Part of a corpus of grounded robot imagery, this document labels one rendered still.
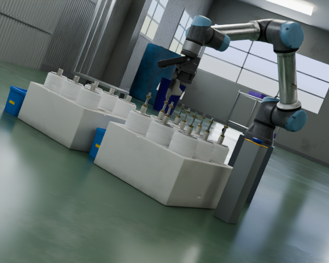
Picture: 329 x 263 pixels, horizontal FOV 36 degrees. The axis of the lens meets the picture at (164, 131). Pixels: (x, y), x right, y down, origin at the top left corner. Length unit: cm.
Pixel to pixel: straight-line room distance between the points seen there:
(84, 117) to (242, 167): 68
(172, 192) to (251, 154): 33
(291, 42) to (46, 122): 113
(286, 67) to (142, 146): 87
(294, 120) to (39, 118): 118
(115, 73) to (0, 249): 716
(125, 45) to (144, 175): 633
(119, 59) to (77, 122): 601
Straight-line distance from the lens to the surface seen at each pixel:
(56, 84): 231
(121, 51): 807
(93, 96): 213
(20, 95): 240
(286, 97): 244
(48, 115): 223
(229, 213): 189
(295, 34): 234
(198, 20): 204
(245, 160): 188
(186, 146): 179
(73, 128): 210
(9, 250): 100
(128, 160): 188
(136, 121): 192
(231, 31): 230
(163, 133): 185
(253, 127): 259
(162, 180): 177
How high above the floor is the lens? 39
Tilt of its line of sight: 5 degrees down
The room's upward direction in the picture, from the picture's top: 22 degrees clockwise
